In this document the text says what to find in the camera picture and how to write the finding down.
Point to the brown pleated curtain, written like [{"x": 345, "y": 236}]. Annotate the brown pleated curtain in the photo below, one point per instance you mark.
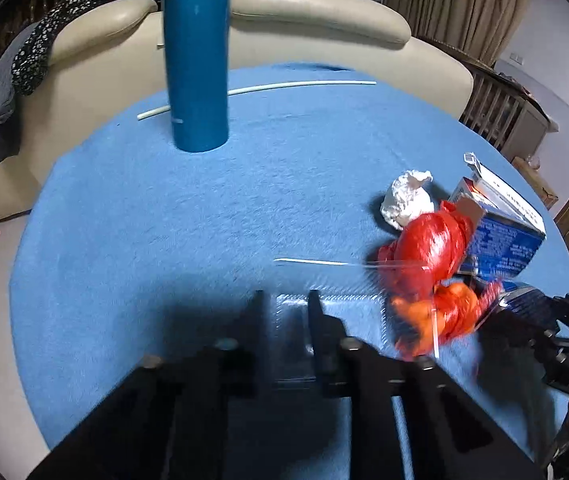
[{"x": 454, "y": 5}]

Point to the white paper ball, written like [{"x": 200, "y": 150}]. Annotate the white paper ball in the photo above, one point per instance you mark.
[{"x": 407, "y": 200}]

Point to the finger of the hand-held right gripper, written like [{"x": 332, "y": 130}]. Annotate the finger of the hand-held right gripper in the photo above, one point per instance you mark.
[{"x": 529, "y": 305}]

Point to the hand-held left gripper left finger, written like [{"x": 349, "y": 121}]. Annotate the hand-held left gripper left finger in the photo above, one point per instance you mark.
[{"x": 258, "y": 325}]

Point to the cardboard box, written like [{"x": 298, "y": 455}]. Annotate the cardboard box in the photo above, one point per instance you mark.
[{"x": 536, "y": 180}]

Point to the red plastic bag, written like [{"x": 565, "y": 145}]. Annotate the red plastic bag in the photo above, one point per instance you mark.
[{"x": 427, "y": 245}]

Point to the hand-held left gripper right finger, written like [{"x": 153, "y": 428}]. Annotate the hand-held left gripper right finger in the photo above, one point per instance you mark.
[{"x": 317, "y": 325}]

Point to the blue and white carton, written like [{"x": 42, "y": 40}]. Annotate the blue and white carton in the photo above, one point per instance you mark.
[{"x": 506, "y": 242}]

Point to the tall blue cylinder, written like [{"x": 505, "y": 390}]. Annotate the tall blue cylinder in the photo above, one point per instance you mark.
[{"x": 197, "y": 70}]

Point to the clear plastic packaging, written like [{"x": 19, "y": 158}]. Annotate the clear plastic packaging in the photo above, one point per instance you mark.
[{"x": 292, "y": 330}]

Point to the black white floral cloth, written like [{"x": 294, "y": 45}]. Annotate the black white floral cloth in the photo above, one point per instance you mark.
[{"x": 49, "y": 35}]

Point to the orange plastic bag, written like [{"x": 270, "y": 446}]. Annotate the orange plastic bag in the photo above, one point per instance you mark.
[{"x": 456, "y": 310}]

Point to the white wall socket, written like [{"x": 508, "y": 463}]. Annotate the white wall socket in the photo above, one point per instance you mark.
[{"x": 515, "y": 57}]

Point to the long white stick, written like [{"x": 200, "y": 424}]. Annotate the long white stick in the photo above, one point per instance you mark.
[{"x": 304, "y": 83}]

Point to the beige leather sofa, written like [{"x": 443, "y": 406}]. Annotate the beige leather sofa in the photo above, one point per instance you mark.
[{"x": 314, "y": 25}]

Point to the wooden slatted crib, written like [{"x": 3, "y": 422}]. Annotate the wooden slatted crib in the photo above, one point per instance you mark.
[{"x": 499, "y": 105}]

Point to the blue tablecloth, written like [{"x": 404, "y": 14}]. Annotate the blue tablecloth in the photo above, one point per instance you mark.
[{"x": 264, "y": 190}]

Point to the grey cloth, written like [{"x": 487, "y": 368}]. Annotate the grey cloth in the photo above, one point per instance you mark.
[{"x": 2, "y": 90}]

